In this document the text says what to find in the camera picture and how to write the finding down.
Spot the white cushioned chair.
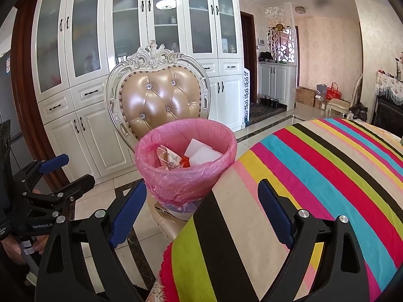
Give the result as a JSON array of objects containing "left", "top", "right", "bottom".
[{"left": 326, "top": 74, "right": 362, "bottom": 117}]

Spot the red gift bag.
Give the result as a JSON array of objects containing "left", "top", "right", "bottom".
[{"left": 325, "top": 82, "right": 342, "bottom": 100}]

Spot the striped colourful tablecloth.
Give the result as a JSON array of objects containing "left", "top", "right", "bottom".
[{"left": 148, "top": 118, "right": 403, "bottom": 302}]

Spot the white foam block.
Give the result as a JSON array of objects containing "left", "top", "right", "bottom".
[{"left": 188, "top": 138, "right": 208, "bottom": 156}]

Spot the cream tufted leather chair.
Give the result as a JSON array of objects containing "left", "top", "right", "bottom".
[{"left": 105, "top": 40, "right": 211, "bottom": 243}]

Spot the black piano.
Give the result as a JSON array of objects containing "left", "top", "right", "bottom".
[{"left": 372, "top": 96, "right": 403, "bottom": 136}]

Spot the person's left hand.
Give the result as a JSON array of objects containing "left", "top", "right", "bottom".
[{"left": 0, "top": 236, "right": 45, "bottom": 266}]

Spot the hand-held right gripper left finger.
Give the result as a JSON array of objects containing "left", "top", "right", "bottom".
[{"left": 35, "top": 181, "right": 148, "bottom": 302}]

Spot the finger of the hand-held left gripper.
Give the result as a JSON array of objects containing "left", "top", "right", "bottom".
[
  {"left": 14, "top": 154, "right": 70, "bottom": 184},
  {"left": 22, "top": 174, "right": 95, "bottom": 210}
]

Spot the white display cabinet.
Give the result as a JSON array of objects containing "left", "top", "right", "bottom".
[{"left": 31, "top": 0, "right": 244, "bottom": 177}]

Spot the white carved screen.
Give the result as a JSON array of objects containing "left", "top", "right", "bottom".
[{"left": 264, "top": 3, "right": 296, "bottom": 65}]

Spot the dark clothing pile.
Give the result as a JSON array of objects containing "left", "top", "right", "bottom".
[{"left": 348, "top": 103, "right": 369, "bottom": 120}]

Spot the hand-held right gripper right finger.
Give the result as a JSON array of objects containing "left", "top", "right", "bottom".
[{"left": 257, "top": 179, "right": 370, "bottom": 302}]

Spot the white bubble foam sheet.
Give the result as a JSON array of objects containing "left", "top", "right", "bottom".
[{"left": 189, "top": 149, "right": 222, "bottom": 166}]

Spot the white patterned floor appliance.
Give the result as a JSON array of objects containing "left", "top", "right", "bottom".
[{"left": 241, "top": 69, "right": 252, "bottom": 125}]

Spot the pink printed wrapper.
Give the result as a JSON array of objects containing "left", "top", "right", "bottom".
[{"left": 156, "top": 145, "right": 181, "bottom": 170}]

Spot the dark patterned rug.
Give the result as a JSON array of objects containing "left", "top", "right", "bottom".
[{"left": 249, "top": 101, "right": 295, "bottom": 120}]

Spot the white shoe cabinet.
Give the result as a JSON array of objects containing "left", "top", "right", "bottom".
[{"left": 258, "top": 61, "right": 298, "bottom": 110}]

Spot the pink lined trash bin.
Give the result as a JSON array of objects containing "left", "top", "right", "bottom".
[{"left": 135, "top": 119, "right": 238, "bottom": 208}]

